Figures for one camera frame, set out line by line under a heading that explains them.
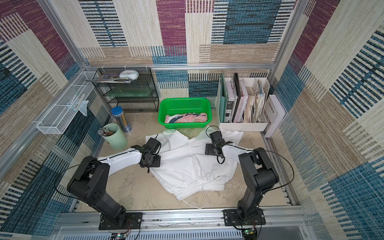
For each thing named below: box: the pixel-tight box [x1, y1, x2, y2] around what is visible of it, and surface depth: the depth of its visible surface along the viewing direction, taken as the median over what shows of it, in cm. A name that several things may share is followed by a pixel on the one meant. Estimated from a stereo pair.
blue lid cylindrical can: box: [111, 106, 133, 134], surface depth 99 cm
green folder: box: [219, 73, 229, 124], surface depth 95 cm
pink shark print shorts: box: [164, 112, 208, 124], surface depth 107 cm
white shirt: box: [145, 129, 244, 200], surface depth 90 cm
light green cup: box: [102, 123, 128, 151], surface depth 96 cm
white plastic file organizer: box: [216, 77, 270, 132], surface depth 102 cm
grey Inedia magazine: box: [264, 94, 286, 139], surface depth 98 cm
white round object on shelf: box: [119, 70, 139, 81], surface depth 91 cm
